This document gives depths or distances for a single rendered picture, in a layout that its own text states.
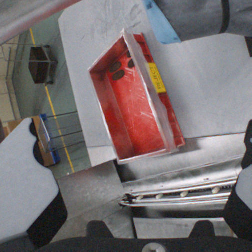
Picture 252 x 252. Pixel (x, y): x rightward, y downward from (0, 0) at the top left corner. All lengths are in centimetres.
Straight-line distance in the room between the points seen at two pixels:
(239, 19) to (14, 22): 37
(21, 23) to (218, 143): 61
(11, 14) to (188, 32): 29
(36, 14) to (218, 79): 53
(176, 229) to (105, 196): 38
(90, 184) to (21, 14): 84
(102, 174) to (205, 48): 72
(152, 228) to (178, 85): 63
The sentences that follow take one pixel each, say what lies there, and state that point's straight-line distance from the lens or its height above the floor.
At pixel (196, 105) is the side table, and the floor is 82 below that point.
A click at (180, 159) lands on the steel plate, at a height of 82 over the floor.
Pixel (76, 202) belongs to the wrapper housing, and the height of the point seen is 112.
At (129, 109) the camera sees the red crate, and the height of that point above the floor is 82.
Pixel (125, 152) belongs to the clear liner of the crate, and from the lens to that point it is 91.
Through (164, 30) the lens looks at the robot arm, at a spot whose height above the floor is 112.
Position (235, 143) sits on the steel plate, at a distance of 66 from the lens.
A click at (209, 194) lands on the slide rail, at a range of 74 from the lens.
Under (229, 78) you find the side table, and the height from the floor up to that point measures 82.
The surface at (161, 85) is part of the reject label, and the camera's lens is 73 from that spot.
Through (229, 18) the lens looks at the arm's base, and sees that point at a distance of 42.
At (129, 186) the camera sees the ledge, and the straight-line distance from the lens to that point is 101.
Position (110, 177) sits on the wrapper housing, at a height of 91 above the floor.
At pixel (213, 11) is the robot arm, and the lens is 40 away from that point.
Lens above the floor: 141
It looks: 38 degrees down
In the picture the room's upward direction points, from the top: 105 degrees counter-clockwise
